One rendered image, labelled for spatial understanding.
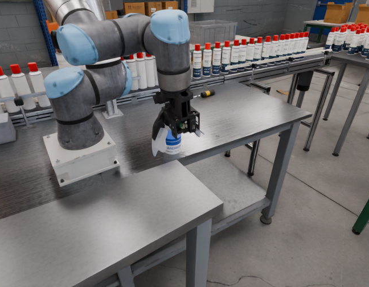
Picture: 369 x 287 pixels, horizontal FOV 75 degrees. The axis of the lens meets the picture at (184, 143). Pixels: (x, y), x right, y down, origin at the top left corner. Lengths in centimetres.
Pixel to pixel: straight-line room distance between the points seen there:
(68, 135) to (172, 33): 50
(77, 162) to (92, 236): 25
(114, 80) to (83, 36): 34
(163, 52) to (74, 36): 16
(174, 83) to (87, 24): 20
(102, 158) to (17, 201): 27
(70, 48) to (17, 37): 514
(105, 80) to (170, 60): 36
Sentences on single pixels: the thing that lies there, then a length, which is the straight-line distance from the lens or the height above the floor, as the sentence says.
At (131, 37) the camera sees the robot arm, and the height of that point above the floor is 127.
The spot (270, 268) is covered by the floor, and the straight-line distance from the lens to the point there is 164.
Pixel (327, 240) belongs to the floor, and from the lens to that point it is 191.
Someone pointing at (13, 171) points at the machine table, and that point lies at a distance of 102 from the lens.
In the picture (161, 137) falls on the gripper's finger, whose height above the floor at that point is 103.
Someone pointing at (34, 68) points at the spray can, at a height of 106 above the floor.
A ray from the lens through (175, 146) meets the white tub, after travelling 90.
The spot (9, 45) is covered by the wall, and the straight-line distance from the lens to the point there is 567.
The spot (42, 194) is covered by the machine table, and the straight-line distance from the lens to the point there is 87.
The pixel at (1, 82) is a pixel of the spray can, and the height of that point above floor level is 103.
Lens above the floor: 136
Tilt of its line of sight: 32 degrees down
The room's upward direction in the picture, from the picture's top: straight up
